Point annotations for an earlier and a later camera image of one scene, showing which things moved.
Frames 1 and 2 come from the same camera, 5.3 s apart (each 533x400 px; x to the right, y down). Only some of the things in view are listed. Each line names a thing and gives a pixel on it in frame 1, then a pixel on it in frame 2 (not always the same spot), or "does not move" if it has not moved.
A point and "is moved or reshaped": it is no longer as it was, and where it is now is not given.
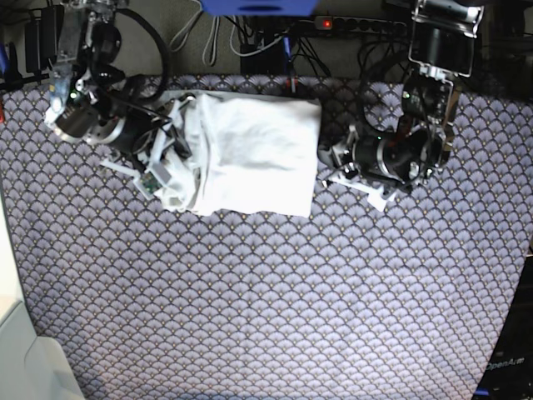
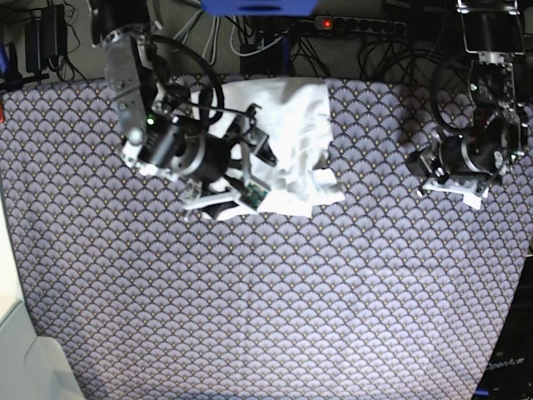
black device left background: [42, 38] does not move
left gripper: [135, 135] → [205, 157]
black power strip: [360, 25] does not move
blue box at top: [258, 7] does not move
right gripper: [374, 153] → [457, 164]
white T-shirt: [252, 153] is moved or reshaped
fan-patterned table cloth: [352, 302] does not move
